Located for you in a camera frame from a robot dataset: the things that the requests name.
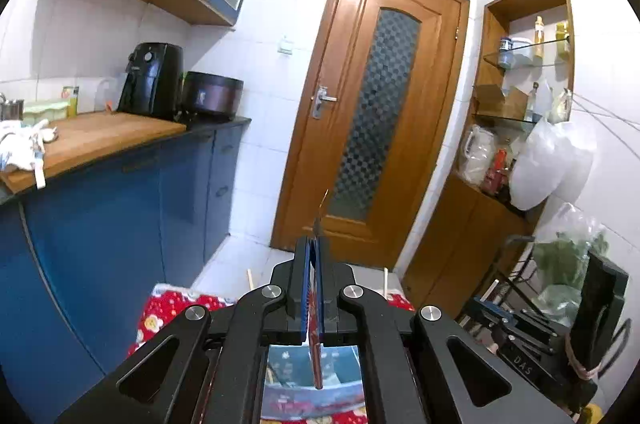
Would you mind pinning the clear plastic jug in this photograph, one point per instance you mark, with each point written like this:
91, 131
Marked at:
475, 154

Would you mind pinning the wooden niche shelf cabinet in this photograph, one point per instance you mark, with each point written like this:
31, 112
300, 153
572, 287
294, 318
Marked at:
450, 244

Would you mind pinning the dark rice cooker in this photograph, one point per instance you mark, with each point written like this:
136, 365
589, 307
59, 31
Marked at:
210, 97

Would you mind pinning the bag of green vegetables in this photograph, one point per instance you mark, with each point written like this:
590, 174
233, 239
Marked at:
560, 259

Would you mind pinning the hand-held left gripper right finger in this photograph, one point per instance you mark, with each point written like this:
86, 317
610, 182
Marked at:
322, 299

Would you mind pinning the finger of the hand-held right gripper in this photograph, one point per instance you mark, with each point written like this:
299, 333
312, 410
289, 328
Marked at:
487, 311
542, 324

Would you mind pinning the white light switch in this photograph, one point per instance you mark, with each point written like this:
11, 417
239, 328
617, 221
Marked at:
286, 46

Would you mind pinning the red packets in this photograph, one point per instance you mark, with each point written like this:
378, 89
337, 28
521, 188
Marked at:
497, 174

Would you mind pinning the light blue plastic utensil box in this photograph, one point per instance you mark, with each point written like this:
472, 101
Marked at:
290, 374

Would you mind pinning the wooden cutting board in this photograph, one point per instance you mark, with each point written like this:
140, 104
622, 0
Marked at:
100, 134

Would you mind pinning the steel kettle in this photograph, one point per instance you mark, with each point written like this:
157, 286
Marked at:
12, 108

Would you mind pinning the red smiley-print tablecloth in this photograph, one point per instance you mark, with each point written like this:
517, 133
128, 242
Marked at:
165, 309

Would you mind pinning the tall yellow bottle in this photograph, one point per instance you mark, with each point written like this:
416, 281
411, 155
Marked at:
539, 37

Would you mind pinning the wooden door with glass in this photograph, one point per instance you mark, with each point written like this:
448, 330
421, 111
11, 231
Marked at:
300, 184

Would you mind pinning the clear glass bottle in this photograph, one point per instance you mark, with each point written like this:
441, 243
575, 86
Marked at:
532, 104

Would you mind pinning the blue jar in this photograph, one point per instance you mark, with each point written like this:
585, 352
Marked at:
512, 52

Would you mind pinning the black air fryer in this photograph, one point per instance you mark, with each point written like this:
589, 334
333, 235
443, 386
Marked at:
150, 79

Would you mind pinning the blue base cabinet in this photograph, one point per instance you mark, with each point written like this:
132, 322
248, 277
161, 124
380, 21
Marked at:
125, 229

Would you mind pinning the white plastic bag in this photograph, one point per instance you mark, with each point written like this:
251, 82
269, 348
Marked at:
545, 164

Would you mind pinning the short yellow bottle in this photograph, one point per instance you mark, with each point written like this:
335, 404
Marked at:
563, 39

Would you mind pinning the white cloth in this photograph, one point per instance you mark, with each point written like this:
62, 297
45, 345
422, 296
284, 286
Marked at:
20, 149

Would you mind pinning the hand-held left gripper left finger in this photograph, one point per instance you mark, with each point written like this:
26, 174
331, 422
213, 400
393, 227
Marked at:
306, 299

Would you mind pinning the wooden chopstick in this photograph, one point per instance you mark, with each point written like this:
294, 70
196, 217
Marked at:
251, 280
385, 281

